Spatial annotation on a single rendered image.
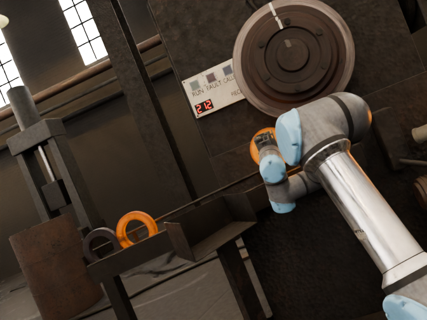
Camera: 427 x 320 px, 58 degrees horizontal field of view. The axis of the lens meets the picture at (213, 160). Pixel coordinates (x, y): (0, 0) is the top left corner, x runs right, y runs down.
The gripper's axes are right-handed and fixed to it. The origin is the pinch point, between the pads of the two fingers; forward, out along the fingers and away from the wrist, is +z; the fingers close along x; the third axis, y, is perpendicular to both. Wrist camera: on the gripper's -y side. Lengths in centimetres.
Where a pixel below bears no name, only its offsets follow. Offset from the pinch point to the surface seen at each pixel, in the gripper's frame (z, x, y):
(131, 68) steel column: 285, 121, 54
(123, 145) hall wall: 620, 318, -69
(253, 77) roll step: 10.9, -4.2, 23.8
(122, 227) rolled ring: 7, 75, -12
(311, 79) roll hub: 3.7, -23.4, 15.2
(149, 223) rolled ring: 6, 62, -14
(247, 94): 13.2, 0.6, 18.5
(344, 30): 15, -42, 25
